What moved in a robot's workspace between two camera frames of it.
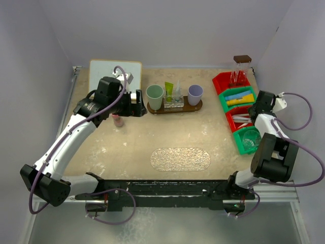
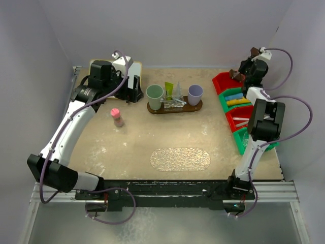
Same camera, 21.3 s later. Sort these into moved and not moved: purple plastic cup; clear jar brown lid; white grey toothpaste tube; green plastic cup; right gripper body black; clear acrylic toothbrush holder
Moved: clear jar brown lid; right gripper body black
Not moved: green plastic cup; clear acrylic toothbrush holder; white grey toothpaste tube; purple plastic cup
